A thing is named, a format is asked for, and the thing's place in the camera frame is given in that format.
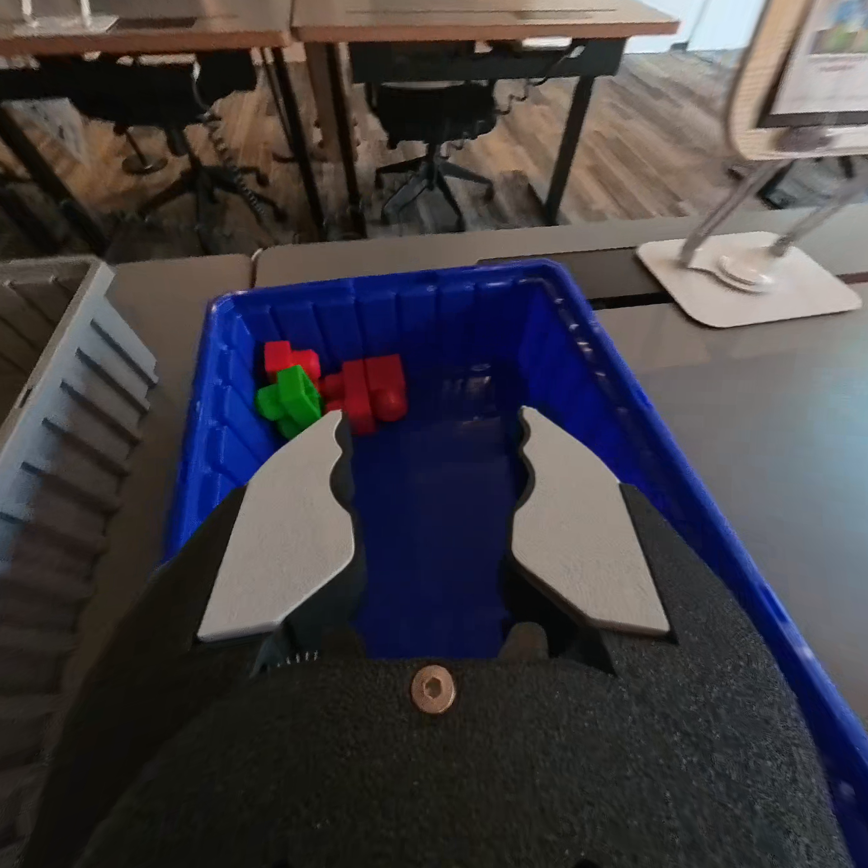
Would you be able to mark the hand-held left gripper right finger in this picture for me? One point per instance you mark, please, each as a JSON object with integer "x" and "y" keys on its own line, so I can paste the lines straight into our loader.
{"x": 583, "y": 543}

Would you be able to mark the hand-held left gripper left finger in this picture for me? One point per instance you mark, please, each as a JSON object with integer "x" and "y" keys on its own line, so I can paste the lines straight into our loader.
{"x": 285, "y": 543}

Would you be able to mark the green building block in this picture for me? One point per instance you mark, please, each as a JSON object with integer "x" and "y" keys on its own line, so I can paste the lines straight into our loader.
{"x": 289, "y": 400}

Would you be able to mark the blue plastic bin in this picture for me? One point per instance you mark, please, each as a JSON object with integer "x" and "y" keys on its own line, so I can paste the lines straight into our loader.
{"x": 434, "y": 516}

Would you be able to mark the red two-stud building block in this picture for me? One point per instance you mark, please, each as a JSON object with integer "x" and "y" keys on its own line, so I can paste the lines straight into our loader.
{"x": 364, "y": 393}

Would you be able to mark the grey plastic bin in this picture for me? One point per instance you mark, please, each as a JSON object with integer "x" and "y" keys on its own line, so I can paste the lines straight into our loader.
{"x": 68, "y": 448}

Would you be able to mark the black office chair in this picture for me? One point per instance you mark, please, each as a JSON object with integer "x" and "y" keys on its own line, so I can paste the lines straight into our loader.
{"x": 434, "y": 115}
{"x": 176, "y": 95}

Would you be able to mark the printed instruction sheet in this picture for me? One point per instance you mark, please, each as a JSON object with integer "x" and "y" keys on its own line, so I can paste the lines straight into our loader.
{"x": 834, "y": 68}

